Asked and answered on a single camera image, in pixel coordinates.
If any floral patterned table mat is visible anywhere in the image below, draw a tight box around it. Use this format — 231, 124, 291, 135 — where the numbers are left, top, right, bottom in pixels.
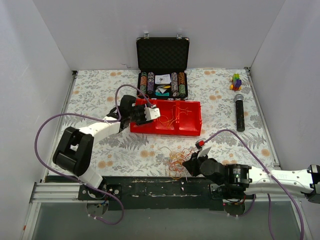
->
61, 68, 279, 178

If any black handheld microphone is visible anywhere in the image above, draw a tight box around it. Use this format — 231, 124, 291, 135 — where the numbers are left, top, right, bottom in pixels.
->
234, 94, 245, 132

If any colourful toy block figure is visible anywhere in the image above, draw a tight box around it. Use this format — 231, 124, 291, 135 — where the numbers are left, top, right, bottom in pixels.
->
229, 73, 242, 91

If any orange cable bundle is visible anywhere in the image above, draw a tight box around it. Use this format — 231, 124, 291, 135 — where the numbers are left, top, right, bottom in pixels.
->
152, 146, 198, 181

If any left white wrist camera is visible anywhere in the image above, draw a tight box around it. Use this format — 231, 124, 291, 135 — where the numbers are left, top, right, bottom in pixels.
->
144, 107, 161, 121

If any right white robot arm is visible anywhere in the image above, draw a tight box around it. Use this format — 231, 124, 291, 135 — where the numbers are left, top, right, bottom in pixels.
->
182, 152, 320, 204

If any white card deck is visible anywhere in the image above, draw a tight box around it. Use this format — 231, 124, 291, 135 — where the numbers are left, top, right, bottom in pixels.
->
154, 74, 171, 85

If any aluminium front rail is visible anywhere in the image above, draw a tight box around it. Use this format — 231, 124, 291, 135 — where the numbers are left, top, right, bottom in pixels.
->
21, 177, 312, 240

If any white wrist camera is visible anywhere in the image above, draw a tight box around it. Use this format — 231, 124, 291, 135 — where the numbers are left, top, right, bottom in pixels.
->
195, 138, 212, 158
144, 107, 161, 121

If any black poker chip case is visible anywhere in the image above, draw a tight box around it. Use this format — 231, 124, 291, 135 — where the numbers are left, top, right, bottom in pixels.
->
136, 33, 190, 100

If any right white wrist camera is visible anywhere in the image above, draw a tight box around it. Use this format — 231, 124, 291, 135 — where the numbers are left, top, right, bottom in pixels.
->
195, 138, 212, 158

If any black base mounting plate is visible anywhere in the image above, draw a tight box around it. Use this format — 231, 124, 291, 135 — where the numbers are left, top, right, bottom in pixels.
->
78, 176, 246, 215

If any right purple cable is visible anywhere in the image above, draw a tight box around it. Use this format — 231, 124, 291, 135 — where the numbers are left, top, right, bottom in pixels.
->
199, 129, 305, 240

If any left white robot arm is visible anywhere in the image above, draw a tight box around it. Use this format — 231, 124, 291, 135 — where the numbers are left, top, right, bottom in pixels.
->
53, 95, 160, 200

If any red plastic compartment tray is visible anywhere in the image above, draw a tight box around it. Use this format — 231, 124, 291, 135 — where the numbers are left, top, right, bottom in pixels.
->
130, 99, 202, 136

